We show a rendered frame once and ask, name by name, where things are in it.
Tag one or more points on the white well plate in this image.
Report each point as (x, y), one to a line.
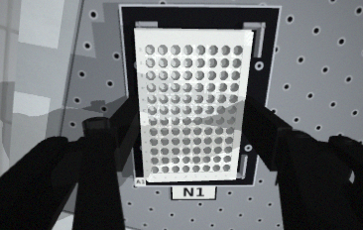
(185, 81)

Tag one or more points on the black rectangular frame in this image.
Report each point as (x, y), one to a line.
(263, 20)

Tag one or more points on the white label plate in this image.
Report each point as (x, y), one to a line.
(193, 192)

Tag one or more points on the grey perforated base plate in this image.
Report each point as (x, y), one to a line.
(316, 87)

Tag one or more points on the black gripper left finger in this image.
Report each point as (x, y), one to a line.
(34, 191)

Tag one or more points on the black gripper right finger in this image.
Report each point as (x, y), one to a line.
(313, 197)

